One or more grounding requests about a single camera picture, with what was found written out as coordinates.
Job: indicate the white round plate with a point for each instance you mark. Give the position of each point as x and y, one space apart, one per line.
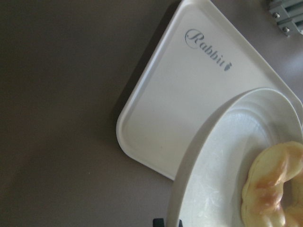
207 188

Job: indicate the yellow twisted donut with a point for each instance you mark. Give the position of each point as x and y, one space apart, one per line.
273 193

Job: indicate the white Rabbit tray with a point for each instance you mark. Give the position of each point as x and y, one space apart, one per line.
201 62

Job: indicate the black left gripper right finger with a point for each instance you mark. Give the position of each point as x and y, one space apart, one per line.
180 223

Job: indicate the grey metal bracket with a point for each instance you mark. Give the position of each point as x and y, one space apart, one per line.
288 15

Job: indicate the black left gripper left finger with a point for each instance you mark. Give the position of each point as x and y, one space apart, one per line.
158 222

